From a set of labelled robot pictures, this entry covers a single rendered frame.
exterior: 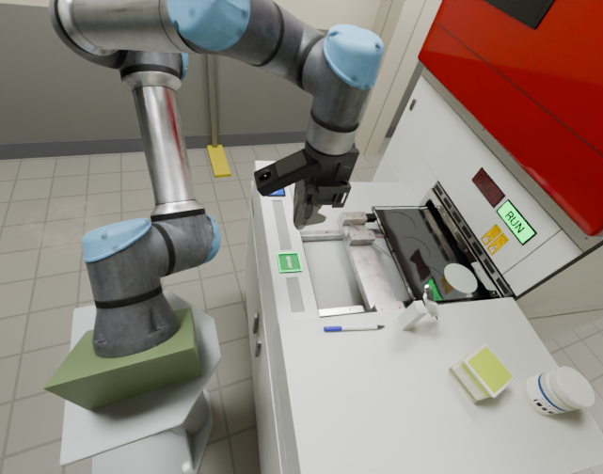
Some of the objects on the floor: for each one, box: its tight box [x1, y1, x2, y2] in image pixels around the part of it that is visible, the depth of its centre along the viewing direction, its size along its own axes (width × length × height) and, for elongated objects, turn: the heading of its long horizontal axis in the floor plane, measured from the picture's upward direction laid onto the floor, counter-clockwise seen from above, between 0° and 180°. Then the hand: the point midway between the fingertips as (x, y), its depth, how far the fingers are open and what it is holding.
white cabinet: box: [245, 185, 288, 474], centre depth 122 cm, size 64×96×82 cm, turn 3°
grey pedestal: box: [59, 290, 221, 474], centre depth 97 cm, size 51×44×82 cm
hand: (295, 224), depth 63 cm, fingers closed
